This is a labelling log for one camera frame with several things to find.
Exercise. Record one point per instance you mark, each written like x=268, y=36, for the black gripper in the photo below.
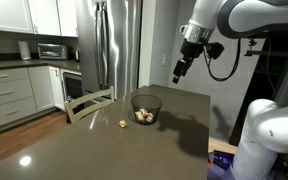
x=191, y=50

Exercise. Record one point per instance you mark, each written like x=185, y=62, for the clear plastic snack cup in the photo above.
x=139, y=116
x=144, y=111
x=123, y=123
x=149, y=117

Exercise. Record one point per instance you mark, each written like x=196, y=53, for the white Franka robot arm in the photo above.
x=267, y=133

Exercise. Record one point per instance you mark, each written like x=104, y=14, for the stainless steel refrigerator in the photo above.
x=117, y=46

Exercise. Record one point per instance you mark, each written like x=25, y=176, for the white wooden chair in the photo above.
x=84, y=105

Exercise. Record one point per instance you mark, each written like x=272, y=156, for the black undercounter cooler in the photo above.
x=73, y=86

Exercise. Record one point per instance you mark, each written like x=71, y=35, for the silver toaster oven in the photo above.
x=52, y=51

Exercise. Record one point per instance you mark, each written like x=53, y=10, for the dark kitchen countertop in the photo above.
x=24, y=63

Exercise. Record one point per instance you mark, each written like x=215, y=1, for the white paper towel roll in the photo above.
x=24, y=50

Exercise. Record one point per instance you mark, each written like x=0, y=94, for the white upper kitchen cabinets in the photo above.
x=30, y=15

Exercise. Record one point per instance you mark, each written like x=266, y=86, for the white kitchen cabinets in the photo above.
x=14, y=93
x=30, y=15

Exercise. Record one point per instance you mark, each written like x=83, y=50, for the white lower kitchen cabinets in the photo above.
x=14, y=93

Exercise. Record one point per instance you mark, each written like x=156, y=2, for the white wall light switch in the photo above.
x=164, y=60

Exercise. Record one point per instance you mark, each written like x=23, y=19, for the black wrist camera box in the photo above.
x=215, y=50

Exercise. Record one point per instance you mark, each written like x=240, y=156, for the black camera tripod stand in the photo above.
x=260, y=52

